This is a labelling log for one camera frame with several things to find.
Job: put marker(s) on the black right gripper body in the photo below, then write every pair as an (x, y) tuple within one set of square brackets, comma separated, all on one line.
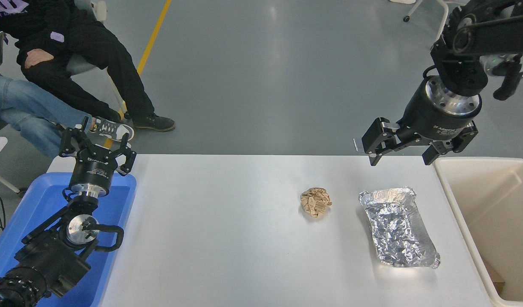
[(427, 119)]

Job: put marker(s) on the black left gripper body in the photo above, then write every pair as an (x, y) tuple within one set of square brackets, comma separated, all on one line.
[(93, 170)]

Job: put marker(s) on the rectangular foil tray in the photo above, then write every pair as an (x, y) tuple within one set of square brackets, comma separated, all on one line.
[(393, 230)]

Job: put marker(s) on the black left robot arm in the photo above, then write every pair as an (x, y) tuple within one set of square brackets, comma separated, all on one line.
[(52, 260)]

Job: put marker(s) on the clear floor plate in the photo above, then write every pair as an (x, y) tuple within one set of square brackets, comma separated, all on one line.
[(358, 145)]

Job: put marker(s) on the person's hand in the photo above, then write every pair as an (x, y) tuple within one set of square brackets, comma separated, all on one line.
[(37, 56)]

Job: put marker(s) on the seated person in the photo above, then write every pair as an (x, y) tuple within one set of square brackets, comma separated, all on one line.
[(95, 47), (22, 106)]

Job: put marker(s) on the blue plastic tray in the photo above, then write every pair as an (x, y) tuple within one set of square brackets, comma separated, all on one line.
[(31, 204)]

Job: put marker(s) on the large pale bin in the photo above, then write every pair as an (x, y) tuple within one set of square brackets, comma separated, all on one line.
[(500, 200)]

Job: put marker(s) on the crumpled tan paper ball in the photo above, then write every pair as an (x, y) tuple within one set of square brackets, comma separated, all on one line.
[(316, 202)]

